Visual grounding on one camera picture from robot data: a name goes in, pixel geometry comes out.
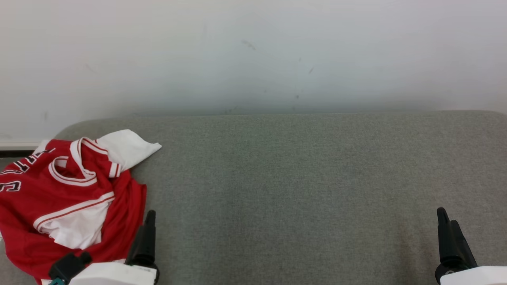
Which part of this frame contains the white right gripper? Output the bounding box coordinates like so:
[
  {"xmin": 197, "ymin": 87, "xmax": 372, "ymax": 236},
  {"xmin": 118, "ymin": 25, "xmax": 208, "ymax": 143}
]
[{"xmin": 435, "ymin": 207, "xmax": 507, "ymax": 285}]

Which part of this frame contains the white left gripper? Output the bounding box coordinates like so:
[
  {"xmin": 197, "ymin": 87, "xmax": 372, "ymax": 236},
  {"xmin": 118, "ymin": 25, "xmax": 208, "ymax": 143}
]
[{"xmin": 69, "ymin": 210, "xmax": 160, "ymax": 285}]

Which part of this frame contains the red white jersey shirt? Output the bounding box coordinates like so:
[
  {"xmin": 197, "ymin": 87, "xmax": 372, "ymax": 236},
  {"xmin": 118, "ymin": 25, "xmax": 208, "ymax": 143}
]
[{"xmin": 0, "ymin": 170, "xmax": 148, "ymax": 285}]

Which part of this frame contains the red jersey with white sleeves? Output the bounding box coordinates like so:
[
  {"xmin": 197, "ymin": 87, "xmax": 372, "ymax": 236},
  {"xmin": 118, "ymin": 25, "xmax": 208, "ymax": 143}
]
[{"xmin": 0, "ymin": 129, "xmax": 162, "ymax": 254}]

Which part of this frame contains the grey fabric sofa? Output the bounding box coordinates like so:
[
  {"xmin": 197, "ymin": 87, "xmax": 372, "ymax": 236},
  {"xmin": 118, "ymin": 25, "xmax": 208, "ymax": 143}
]
[{"xmin": 0, "ymin": 110, "xmax": 507, "ymax": 285}]

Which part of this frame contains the white skirting board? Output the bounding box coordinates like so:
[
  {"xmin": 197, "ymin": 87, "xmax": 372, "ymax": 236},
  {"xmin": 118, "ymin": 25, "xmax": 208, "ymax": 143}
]
[{"xmin": 0, "ymin": 139, "xmax": 42, "ymax": 158}]

